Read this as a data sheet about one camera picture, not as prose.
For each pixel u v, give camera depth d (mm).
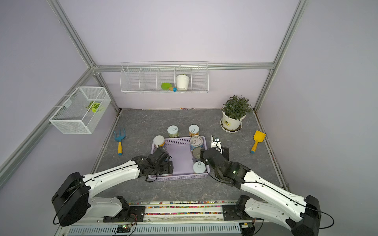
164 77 999
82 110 838
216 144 610
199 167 839
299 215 398
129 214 705
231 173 519
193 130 1015
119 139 1040
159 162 666
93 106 806
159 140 864
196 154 830
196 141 890
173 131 1017
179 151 954
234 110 958
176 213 755
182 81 921
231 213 740
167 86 997
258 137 1030
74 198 408
